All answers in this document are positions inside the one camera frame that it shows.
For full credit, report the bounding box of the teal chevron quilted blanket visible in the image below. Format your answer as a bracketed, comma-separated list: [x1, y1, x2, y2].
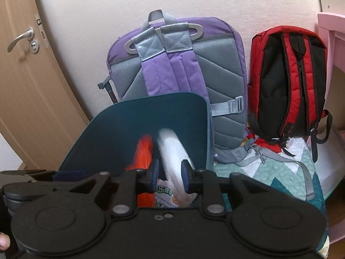
[214, 136, 328, 258]

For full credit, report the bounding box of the orange snack wrapper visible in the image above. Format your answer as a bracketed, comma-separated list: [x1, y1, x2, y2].
[124, 134, 155, 208]

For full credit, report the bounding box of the red black backpack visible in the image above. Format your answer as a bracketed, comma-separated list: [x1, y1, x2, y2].
[247, 25, 334, 165]

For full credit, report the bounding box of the white printed snack packet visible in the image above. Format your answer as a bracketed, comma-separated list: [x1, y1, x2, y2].
[153, 178, 182, 209]

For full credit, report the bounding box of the silver door handle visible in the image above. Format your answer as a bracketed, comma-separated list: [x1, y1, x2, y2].
[7, 27, 35, 53]

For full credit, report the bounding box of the light wooden door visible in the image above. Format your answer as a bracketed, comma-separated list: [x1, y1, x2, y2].
[0, 0, 89, 171]

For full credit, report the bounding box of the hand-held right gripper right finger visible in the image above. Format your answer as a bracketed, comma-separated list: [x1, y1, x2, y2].
[180, 160, 273, 218]

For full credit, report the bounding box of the white round paper disc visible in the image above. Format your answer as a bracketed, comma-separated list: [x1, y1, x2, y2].
[157, 128, 196, 203]

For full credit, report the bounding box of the teal plastic trash bin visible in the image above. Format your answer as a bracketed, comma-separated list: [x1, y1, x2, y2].
[57, 92, 214, 211]

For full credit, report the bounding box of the purple grey backpack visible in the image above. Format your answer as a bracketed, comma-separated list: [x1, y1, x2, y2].
[107, 9, 263, 169]

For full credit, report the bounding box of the person's left hand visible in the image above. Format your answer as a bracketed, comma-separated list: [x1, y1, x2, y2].
[0, 232, 11, 251]

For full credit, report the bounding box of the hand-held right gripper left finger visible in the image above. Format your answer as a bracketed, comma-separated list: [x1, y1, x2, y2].
[65, 160, 160, 218]

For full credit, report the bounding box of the pink furniture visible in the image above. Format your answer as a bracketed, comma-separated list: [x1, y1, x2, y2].
[317, 12, 345, 246]

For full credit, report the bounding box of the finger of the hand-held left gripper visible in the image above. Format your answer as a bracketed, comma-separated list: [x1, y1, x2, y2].
[52, 170, 87, 183]

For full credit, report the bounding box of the dark metal rod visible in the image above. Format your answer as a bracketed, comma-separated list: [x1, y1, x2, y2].
[98, 77, 118, 105]

